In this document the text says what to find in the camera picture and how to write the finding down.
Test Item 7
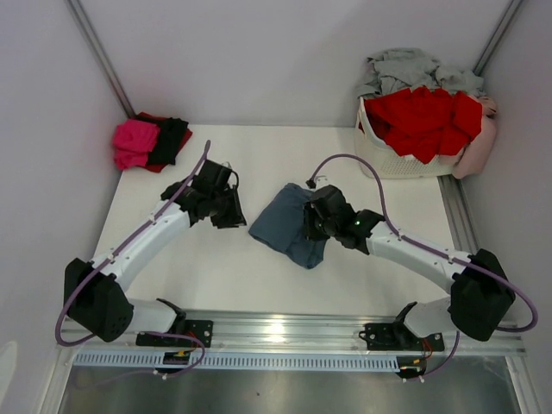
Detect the red t-shirt in basket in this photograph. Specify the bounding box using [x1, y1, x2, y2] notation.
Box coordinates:
[364, 86, 483, 165]

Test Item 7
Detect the blue-grey t-shirt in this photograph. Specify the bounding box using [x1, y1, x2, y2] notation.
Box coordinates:
[248, 183, 326, 270]

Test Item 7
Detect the folded black t-shirt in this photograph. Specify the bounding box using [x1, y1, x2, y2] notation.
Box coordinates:
[147, 118, 188, 166]

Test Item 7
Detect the white slotted cable duct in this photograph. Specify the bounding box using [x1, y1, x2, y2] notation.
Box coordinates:
[73, 351, 399, 373]

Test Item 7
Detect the white laundry basket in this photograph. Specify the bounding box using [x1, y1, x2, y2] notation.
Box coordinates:
[354, 97, 454, 179]

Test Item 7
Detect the folded pink t-shirt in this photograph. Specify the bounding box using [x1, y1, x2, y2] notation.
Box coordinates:
[113, 119, 160, 171]

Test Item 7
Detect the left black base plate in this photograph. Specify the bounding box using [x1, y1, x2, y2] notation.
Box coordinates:
[135, 319, 214, 348]

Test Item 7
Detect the corner aluminium post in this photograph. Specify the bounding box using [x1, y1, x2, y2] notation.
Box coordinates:
[472, 0, 527, 77]
[65, 0, 135, 118]

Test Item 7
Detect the aluminium mounting rail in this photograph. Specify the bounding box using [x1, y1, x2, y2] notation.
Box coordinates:
[61, 310, 527, 356]

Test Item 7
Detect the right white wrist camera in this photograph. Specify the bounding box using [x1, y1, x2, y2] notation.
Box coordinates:
[313, 175, 330, 189]

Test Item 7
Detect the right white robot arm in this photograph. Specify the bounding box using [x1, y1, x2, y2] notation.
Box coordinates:
[304, 185, 515, 348]

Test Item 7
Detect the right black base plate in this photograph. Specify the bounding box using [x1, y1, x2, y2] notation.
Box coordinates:
[358, 323, 445, 352]

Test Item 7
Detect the right corner aluminium post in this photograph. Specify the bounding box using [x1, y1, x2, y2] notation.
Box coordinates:
[472, 0, 527, 77]

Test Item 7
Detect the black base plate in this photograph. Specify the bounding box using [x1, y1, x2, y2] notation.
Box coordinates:
[358, 323, 445, 352]
[135, 319, 214, 348]

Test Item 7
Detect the light pink garment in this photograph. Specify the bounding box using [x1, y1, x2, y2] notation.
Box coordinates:
[452, 96, 498, 179]

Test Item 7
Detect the right side aluminium rail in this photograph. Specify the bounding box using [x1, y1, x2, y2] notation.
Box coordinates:
[437, 176, 503, 321]

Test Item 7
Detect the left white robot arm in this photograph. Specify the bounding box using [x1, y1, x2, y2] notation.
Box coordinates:
[55, 160, 247, 346]

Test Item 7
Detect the left corner aluminium post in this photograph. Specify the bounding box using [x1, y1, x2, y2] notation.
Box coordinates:
[65, 0, 135, 118]

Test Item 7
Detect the grey t-shirt in basket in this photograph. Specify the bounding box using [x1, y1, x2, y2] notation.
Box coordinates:
[356, 48, 485, 99]

